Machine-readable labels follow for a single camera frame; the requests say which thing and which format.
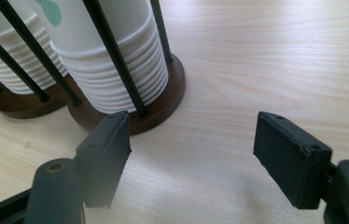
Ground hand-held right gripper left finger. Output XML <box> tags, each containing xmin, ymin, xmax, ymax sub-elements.
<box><xmin>76</xmin><ymin>110</ymin><xmax>133</xmax><ymax>209</ymax></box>

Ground wooden cup holder black rods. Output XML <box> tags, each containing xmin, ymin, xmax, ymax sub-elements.
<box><xmin>0</xmin><ymin>0</ymin><xmax>187</xmax><ymax>136</ymax></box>

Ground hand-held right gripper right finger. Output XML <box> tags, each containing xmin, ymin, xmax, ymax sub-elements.
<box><xmin>252</xmin><ymin>111</ymin><xmax>333</xmax><ymax>210</ymax></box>

